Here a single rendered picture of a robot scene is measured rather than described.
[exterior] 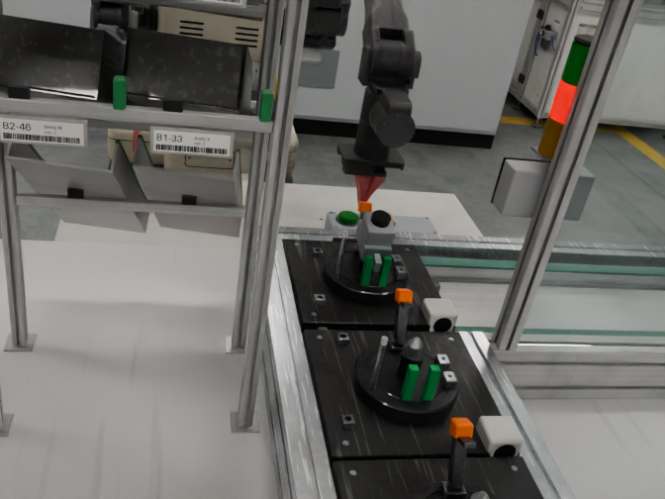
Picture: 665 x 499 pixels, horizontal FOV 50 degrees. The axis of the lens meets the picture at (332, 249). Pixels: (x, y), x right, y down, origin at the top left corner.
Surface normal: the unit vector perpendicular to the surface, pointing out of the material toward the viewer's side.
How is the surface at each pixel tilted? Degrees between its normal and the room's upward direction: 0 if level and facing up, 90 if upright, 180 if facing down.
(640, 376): 90
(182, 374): 0
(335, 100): 90
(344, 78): 90
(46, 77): 65
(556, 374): 90
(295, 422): 0
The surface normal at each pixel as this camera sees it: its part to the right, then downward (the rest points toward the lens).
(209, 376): 0.15, -0.85
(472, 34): 0.17, 0.52
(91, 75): 0.07, 0.10
